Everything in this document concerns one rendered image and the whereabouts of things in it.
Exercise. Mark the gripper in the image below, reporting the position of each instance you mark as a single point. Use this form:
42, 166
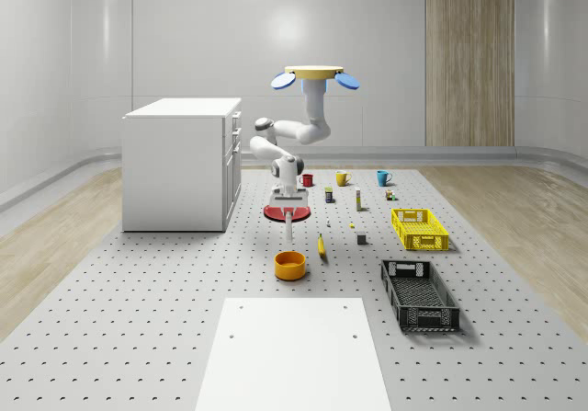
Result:
288, 199

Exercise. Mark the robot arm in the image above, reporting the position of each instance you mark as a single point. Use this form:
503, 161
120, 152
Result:
313, 107

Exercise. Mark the red plate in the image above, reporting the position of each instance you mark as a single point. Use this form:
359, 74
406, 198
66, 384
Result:
274, 213

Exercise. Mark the red mug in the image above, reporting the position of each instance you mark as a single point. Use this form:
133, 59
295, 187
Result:
307, 181

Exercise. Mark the flat-sided can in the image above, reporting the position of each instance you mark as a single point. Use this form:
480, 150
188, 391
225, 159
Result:
329, 195

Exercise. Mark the yellow mug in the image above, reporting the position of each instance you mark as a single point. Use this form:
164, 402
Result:
341, 179

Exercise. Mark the banana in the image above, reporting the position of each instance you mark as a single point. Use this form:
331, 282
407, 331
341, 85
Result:
322, 246

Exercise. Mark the yellow bowl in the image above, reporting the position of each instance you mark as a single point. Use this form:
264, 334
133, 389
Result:
290, 268

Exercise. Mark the grey cube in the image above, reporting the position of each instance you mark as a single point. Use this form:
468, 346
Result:
362, 239

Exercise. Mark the blue mug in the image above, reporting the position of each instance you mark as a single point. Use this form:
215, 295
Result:
382, 179

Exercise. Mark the puzzle cube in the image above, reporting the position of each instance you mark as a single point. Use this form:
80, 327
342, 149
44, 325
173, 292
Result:
391, 195

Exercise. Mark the white cabinet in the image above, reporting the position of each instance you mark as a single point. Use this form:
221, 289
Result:
174, 172

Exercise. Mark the yellow basket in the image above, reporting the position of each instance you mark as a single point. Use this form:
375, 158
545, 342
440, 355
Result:
420, 241

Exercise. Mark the white board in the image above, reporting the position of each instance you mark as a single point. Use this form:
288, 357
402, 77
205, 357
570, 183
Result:
294, 356

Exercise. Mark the dark grey basket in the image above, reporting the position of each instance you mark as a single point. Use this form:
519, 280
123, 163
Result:
429, 319

